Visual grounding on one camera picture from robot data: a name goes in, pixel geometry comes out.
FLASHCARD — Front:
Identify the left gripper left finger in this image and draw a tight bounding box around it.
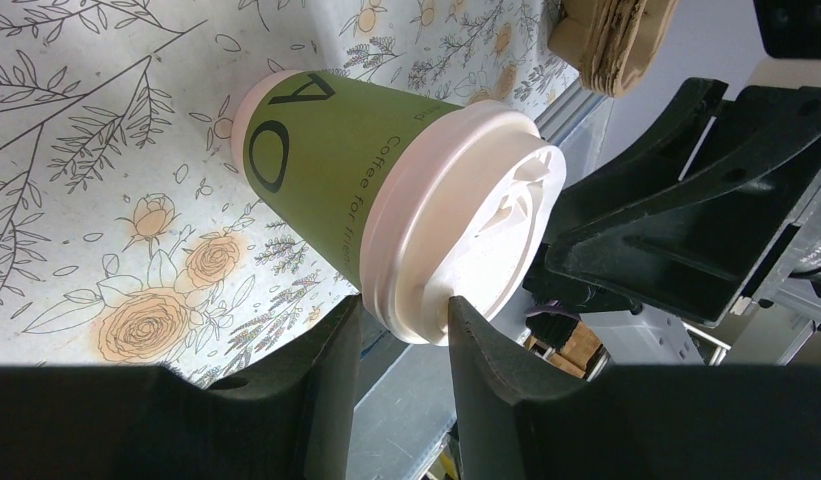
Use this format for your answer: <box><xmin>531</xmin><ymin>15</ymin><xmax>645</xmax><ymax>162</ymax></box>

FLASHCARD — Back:
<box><xmin>0</xmin><ymin>296</ymin><xmax>363</xmax><ymax>479</ymax></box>

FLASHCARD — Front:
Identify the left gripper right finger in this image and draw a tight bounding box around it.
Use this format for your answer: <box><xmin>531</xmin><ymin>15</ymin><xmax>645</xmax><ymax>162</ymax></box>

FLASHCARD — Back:
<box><xmin>448</xmin><ymin>297</ymin><xmax>821</xmax><ymax>479</ymax></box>

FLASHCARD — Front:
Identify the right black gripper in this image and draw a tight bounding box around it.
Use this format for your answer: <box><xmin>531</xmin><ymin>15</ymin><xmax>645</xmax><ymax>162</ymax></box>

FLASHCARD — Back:
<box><xmin>522</xmin><ymin>0</ymin><xmax>821</xmax><ymax>333</ymax></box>

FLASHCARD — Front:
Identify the brown cardboard cup carrier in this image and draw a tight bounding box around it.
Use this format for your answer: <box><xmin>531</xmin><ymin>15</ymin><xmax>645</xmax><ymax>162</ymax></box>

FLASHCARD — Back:
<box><xmin>548</xmin><ymin>0</ymin><xmax>679</xmax><ymax>98</ymax></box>

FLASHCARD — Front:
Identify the floral tablecloth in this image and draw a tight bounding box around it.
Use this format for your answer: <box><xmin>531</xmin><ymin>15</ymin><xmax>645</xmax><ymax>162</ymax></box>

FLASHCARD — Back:
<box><xmin>0</xmin><ymin>0</ymin><xmax>577</xmax><ymax>387</ymax></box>

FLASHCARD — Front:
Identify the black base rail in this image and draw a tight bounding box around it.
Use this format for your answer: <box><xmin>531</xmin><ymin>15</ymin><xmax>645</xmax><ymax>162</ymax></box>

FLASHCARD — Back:
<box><xmin>345</xmin><ymin>102</ymin><xmax>612</xmax><ymax>479</ymax></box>

